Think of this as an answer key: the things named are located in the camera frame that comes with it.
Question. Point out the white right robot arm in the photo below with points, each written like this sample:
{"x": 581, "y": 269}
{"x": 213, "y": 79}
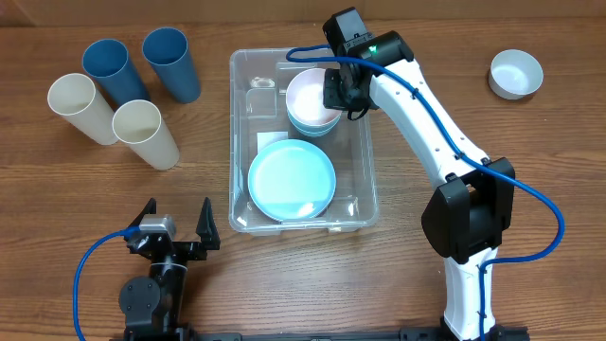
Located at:
{"x": 469, "y": 210}

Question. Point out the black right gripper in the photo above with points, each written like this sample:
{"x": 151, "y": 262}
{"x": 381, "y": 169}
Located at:
{"x": 333, "y": 98}

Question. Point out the clear plastic storage bin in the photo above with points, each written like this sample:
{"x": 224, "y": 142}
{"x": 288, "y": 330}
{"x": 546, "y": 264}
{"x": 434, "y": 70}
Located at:
{"x": 258, "y": 84}

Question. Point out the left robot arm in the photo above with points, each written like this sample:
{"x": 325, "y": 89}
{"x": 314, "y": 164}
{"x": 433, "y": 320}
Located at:
{"x": 152, "y": 303}

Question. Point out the cream cup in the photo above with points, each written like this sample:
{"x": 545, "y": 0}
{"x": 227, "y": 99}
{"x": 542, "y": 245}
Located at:
{"x": 139, "y": 124}
{"x": 76, "y": 99}

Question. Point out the grey bowl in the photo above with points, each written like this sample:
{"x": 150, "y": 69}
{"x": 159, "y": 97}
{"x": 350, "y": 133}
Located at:
{"x": 515, "y": 74}

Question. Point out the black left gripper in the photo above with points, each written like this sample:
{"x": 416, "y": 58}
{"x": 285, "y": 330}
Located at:
{"x": 207, "y": 233}

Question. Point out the blue cup left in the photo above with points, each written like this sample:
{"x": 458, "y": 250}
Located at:
{"x": 109, "y": 63}

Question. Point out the blue cup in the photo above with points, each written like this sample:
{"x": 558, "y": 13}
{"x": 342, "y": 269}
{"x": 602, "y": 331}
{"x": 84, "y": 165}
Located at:
{"x": 109, "y": 63}
{"x": 166, "y": 49}

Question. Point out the pink bowl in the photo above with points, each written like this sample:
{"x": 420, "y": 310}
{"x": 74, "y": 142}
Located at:
{"x": 305, "y": 99}

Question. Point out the white label in bin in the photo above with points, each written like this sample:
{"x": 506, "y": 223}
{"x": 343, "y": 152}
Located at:
{"x": 264, "y": 139}

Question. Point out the light blue plate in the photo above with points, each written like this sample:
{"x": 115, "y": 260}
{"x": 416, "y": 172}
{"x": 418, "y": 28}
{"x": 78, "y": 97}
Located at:
{"x": 291, "y": 179}

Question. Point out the light blue bowl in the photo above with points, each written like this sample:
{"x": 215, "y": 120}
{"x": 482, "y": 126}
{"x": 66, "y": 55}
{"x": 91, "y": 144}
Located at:
{"x": 312, "y": 130}

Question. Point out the blue cup right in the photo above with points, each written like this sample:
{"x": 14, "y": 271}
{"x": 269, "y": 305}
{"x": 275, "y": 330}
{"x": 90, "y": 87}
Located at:
{"x": 166, "y": 49}

